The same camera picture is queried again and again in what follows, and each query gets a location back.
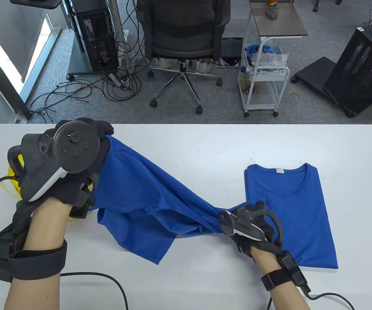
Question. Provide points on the black mesh computer case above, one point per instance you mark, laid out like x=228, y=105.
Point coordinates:
x=357, y=71

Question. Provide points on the grey computer trolley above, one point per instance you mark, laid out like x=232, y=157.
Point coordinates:
x=76, y=64

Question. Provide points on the grey crumpled glove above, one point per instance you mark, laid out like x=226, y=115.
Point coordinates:
x=272, y=13

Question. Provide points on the black and white hand controller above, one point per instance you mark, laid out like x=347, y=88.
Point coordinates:
x=72, y=148
x=226, y=222

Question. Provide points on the yellow t-shirt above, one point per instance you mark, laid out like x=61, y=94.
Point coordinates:
x=12, y=170

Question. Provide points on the brown side table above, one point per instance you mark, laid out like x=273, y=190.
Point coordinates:
x=286, y=22

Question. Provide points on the blue t-shirt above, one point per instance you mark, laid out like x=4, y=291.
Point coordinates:
x=140, y=193
x=295, y=210

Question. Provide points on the black computer tower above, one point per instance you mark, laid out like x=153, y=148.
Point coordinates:
x=95, y=35

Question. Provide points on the silver desk column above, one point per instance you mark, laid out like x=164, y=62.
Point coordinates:
x=116, y=19

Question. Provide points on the black box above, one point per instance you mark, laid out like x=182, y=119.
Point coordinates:
x=231, y=46

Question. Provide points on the blue cloth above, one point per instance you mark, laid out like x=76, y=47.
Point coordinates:
x=253, y=49

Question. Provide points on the person's left hand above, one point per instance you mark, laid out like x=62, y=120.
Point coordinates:
x=76, y=190

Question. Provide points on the grey power strip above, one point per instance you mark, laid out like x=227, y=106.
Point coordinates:
x=115, y=79

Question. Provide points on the black rolling platform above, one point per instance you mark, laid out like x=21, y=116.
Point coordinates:
x=315, y=72

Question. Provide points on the brown fuzzy item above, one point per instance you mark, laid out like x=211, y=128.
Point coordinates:
x=246, y=84

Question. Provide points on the black desk top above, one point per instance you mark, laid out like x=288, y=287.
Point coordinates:
x=37, y=3

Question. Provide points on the yellow perforated laundry basket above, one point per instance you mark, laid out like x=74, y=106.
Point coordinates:
x=13, y=187

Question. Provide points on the white rolling cart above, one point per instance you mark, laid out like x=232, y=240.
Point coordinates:
x=260, y=103

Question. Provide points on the orange object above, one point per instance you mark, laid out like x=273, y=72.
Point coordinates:
x=272, y=2

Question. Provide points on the clear plastic bags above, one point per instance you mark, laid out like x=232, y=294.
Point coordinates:
x=271, y=59

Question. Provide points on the person's right forearm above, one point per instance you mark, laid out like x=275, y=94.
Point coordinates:
x=286, y=297

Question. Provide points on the person's right hand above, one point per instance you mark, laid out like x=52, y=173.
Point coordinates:
x=244, y=247

